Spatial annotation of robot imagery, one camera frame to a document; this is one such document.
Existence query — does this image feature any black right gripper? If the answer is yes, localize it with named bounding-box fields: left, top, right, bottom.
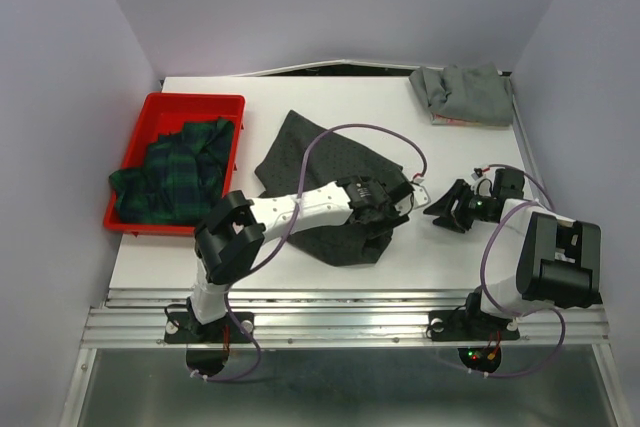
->
left=421, top=177, right=492, bottom=232

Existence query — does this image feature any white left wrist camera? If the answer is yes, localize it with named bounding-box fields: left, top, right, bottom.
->
left=408, top=182, right=432, bottom=211

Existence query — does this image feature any red plastic tray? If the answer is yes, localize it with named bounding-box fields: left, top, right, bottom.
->
left=104, top=93, right=245, bottom=237

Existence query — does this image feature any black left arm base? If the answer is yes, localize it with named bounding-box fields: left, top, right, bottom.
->
left=163, top=311, right=250, bottom=345

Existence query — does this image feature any folded pink patterned skirt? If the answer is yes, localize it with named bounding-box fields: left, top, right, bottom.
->
left=431, top=115, right=483, bottom=127

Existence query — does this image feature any green plaid skirt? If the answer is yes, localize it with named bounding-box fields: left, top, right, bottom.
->
left=109, top=118, right=235, bottom=226

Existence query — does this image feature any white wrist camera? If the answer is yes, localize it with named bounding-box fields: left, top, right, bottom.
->
left=471, top=168, right=493, bottom=196
left=408, top=182, right=432, bottom=211

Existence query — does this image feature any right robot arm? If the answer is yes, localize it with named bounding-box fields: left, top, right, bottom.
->
left=424, top=164, right=602, bottom=337

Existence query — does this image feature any grey dotted skirt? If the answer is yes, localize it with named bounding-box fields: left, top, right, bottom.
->
left=255, top=110, right=400, bottom=267

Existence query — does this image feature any folded light grey skirt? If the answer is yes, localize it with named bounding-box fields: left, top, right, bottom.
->
left=409, top=63, right=514, bottom=128

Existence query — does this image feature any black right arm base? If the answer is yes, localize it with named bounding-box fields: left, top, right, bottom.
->
left=426, top=307, right=520, bottom=342

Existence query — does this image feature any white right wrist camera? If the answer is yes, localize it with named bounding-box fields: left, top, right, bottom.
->
left=471, top=168, right=493, bottom=196

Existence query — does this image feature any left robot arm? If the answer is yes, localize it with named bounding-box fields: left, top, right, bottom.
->
left=187, top=172, right=415, bottom=341

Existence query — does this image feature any aluminium frame rail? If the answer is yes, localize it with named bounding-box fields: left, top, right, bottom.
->
left=79, top=287, right=612, bottom=348

